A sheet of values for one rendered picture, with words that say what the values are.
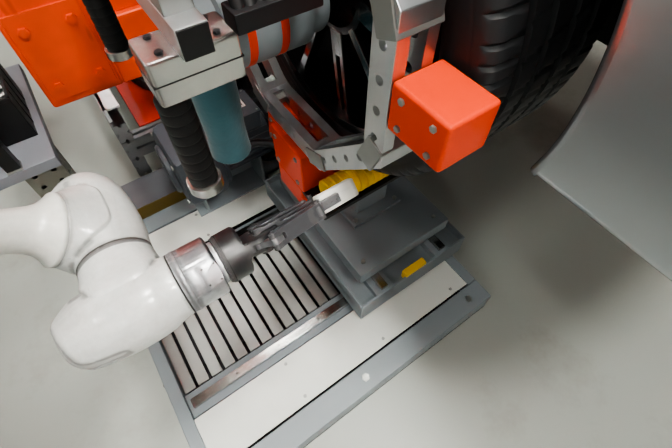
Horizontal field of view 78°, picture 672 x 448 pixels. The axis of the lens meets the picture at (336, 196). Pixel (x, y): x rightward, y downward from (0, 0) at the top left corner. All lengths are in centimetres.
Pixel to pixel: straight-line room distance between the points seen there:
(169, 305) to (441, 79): 42
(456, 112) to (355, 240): 71
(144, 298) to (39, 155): 68
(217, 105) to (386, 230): 55
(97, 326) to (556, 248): 129
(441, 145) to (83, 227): 46
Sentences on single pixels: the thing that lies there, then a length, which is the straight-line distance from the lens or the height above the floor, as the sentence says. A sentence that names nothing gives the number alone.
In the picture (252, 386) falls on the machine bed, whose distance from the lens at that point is 113.
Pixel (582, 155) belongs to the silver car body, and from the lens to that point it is 55.
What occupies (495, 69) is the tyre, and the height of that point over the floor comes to 89.
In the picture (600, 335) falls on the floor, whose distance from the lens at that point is 144.
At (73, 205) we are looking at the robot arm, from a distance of 65.
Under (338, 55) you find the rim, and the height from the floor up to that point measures 73.
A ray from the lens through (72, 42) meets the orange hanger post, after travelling 109.
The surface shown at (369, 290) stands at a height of 15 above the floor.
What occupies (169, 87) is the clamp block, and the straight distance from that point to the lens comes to 42.
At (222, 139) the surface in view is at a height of 56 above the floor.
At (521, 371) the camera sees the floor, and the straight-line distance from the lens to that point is 130.
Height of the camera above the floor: 117
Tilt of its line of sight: 53 degrees down
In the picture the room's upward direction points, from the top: straight up
